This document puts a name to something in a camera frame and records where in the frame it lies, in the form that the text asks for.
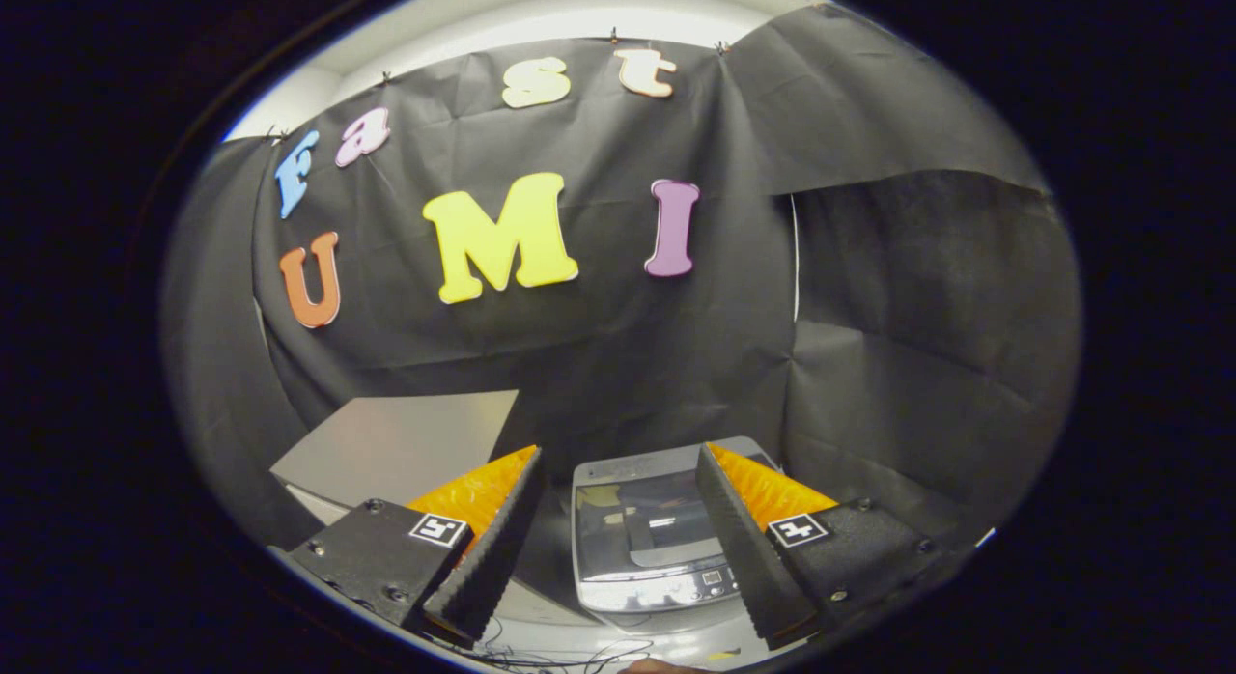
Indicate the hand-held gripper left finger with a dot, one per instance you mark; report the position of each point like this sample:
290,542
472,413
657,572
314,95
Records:
488,558

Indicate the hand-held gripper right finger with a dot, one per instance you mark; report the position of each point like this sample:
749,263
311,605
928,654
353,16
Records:
748,558

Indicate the dark transparent washing machine lid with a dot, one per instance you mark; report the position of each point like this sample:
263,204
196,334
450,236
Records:
642,529

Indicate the dark grey washing machine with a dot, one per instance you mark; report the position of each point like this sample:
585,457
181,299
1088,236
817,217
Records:
637,597

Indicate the black backdrop cloth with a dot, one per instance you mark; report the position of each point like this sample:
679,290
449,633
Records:
628,346

